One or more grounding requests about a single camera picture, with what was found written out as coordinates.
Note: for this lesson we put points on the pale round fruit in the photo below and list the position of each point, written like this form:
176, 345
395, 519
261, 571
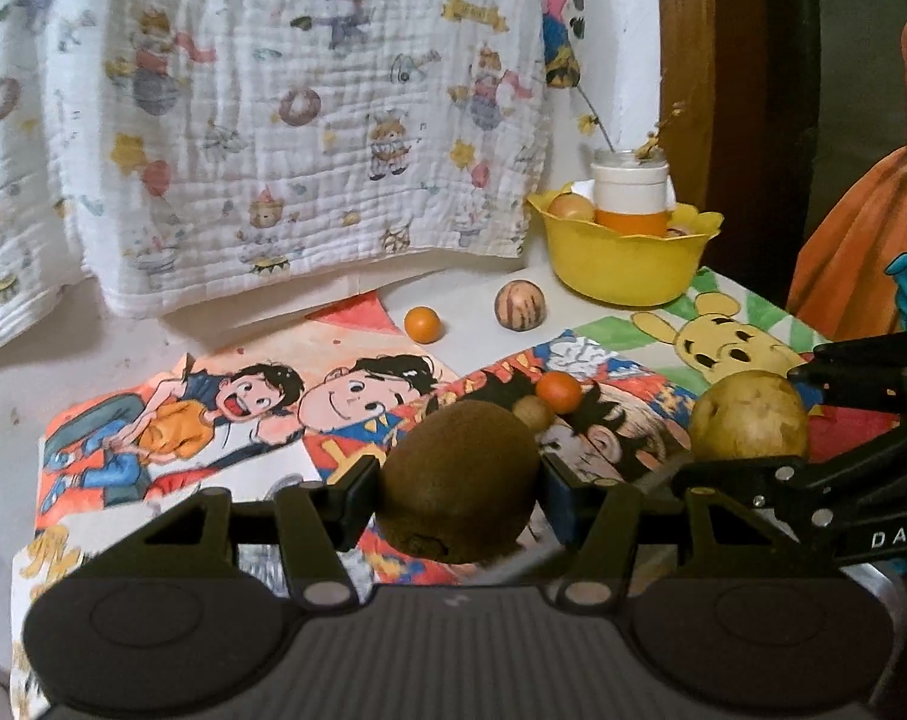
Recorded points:
570, 205

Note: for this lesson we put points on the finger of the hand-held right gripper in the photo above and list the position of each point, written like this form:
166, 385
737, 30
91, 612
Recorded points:
866, 375
738, 476

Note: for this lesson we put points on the wooden door frame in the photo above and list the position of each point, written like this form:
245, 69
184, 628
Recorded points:
686, 52

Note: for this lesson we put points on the brown kiwi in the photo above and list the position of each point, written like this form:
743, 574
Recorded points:
461, 480

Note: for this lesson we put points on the orange cloth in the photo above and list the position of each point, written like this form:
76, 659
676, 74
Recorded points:
858, 240

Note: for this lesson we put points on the dried flower twig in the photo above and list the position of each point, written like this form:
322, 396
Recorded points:
652, 142

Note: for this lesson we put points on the small striped round fruit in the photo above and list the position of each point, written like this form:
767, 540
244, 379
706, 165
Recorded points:
521, 305

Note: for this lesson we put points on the yellow plastic bowl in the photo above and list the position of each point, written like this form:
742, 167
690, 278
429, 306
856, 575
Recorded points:
618, 262

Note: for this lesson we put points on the printed white cloth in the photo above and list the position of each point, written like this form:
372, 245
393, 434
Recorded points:
236, 127

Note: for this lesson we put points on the colourful wall poster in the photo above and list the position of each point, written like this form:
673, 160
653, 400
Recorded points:
558, 52

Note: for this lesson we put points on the yellow pear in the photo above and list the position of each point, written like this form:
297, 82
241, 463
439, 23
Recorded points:
750, 412

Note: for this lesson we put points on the small orange kumquat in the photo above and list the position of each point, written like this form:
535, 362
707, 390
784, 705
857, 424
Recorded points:
423, 324
558, 392

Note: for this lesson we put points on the small brown longan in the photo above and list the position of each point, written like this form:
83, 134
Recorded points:
532, 414

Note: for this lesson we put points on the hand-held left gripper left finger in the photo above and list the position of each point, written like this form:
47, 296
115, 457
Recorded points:
365, 499

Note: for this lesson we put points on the white card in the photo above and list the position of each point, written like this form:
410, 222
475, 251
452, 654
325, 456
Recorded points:
671, 191

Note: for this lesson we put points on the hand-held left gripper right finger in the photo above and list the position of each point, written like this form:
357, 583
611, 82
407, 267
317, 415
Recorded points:
560, 502

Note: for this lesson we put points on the cartoon boys drawing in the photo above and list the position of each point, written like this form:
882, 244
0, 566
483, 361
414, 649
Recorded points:
198, 412

